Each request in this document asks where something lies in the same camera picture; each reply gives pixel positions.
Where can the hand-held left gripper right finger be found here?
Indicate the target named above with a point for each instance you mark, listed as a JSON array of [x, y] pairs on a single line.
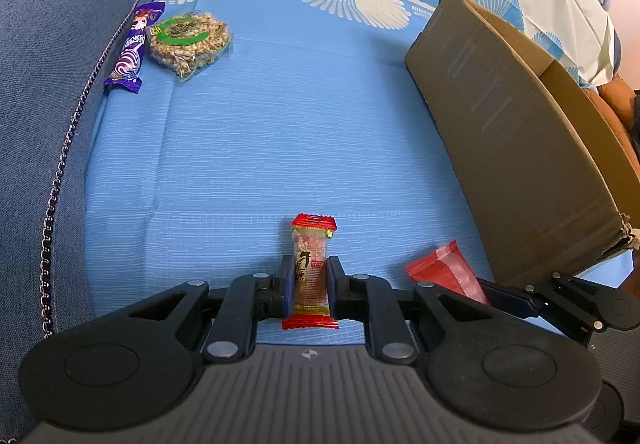
[[335, 286]]

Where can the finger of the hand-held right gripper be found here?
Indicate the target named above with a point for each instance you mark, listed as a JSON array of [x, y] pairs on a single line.
[[510, 299]]

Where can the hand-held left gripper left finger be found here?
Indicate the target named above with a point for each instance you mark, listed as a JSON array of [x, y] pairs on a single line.
[[287, 286]]

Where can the small red candy packet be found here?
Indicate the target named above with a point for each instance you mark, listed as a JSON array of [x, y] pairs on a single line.
[[310, 284]]

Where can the red snack packet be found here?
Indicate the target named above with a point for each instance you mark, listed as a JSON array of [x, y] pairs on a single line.
[[445, 269]]

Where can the brown cardboard box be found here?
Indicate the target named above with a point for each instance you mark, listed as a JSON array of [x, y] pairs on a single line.
[[510, 123]]

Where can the orange pillow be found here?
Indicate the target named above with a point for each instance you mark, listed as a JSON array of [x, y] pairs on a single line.
[[615, 108]]

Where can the round seed cake packet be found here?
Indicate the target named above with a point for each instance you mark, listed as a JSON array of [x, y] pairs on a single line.
[[190, 41]]

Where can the purple candy packet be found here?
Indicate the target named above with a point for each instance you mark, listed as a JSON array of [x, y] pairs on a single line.
[[132, 48]]

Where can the blue fabric sofa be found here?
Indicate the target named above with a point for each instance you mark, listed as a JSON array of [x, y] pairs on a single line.
[[40, 73]]

